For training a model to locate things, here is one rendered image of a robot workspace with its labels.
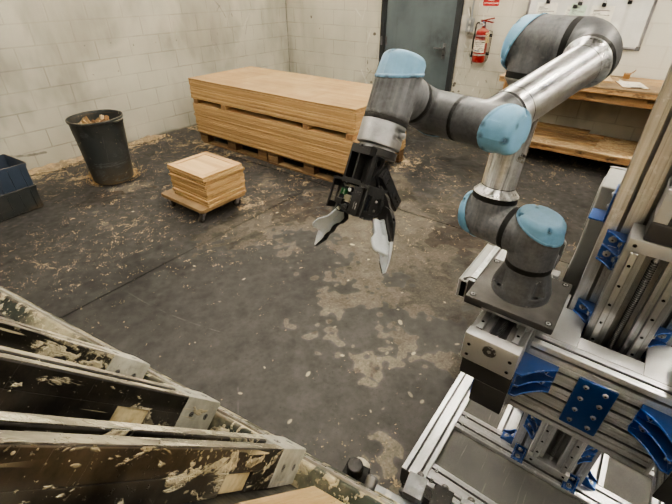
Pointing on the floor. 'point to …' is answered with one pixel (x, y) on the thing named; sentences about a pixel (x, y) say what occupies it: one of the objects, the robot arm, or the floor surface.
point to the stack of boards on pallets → (282, 116)
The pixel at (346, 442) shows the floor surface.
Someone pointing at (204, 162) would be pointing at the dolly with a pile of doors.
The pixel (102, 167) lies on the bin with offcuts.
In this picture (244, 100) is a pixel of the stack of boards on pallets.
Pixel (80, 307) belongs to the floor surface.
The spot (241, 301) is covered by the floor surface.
